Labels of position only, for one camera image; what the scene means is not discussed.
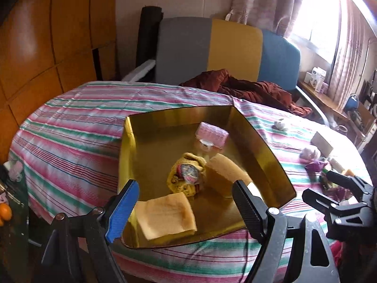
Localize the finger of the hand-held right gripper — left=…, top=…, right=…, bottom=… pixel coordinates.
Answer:
left=326, top=170, right=373, bottom=201
left=302, top=188, right=358, bottom=221

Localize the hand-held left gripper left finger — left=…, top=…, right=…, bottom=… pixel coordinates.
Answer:
left=41, top=179, right=140, bottom=283

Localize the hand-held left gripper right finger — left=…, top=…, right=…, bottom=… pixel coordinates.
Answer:
left=232, top=180, right=342, bottom=283

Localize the purple candy wrapper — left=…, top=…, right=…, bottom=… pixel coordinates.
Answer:
left=333, top=187, right=349, bottom=201
left=305, top=159, right=327, bottom=173

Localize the white tea box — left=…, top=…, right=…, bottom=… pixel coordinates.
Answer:
left=311, top=131, right=333, bottom=157

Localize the yellow knitted pouch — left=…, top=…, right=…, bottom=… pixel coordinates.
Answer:
left=167, top=152, right=207, bottom=196

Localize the gold tin box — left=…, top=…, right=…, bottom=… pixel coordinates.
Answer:
left=118, top=104, right=296, bottom=250

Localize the pink plastic container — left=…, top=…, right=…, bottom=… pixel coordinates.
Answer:
left=196, top=121, right=229, bottom=151

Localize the clear green packet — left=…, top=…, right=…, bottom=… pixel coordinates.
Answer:
left=320, top=169, right=333, bottom=187

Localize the blue round object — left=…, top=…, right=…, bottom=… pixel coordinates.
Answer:
left=344, top=94, right=359, bottom=111

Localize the wooden windowsill shelf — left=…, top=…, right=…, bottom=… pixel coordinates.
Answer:
left=297, top=81, right=351, bottom=121

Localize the striped tablecloth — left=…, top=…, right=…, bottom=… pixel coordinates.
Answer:
left=9, top=81, right=373, bottom=283

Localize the white carton box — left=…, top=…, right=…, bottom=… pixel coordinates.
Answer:
left=305, top=67, right=327, bottom=92

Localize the small white object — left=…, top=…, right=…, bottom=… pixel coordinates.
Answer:
left=4, top=160, right=24, bottom=180

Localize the orange fruit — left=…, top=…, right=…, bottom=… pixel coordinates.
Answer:
left=0, top=203, right=12, bottom=227

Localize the maroon cloth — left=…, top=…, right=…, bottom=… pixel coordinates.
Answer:
left=180, top=69, right=313, bottom=117

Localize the pink patterned curtain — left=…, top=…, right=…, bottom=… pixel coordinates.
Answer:
left=228, top=0, right=298, bottom=37
left=328, top=0, right=377, bottom=112

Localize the grey yellow blue chair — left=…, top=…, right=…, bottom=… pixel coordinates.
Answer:
left=122, top=17, right=329, bottom=124

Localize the black roll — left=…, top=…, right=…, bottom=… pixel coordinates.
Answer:
left=135, top=6, right=164, bottom=68

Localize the wooden wardrobe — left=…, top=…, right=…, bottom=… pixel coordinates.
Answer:
left=0, top=0, right=118, bottom=166

